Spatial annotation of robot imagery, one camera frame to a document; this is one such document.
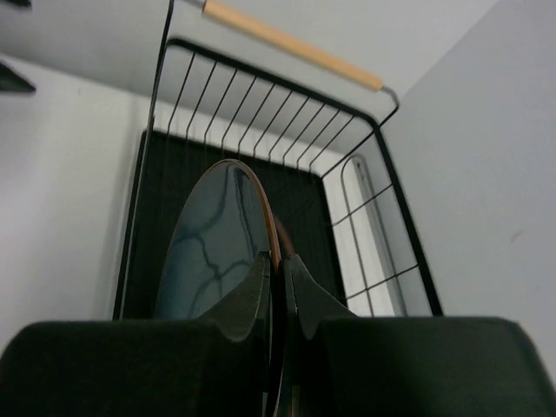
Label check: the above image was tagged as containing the left wooden rack handle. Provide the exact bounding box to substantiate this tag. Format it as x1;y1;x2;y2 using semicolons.
202;1;385;91

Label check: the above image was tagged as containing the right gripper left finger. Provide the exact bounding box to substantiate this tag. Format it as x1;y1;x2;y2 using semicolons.
1;253;272;416

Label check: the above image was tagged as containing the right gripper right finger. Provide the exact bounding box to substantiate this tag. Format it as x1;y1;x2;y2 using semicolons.
283;255;555;416

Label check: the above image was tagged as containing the black wire dish rack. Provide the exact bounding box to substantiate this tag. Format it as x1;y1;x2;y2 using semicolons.
112;10;444;320

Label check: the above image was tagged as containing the teal plate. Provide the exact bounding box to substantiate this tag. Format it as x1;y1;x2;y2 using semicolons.
155;159;287;416

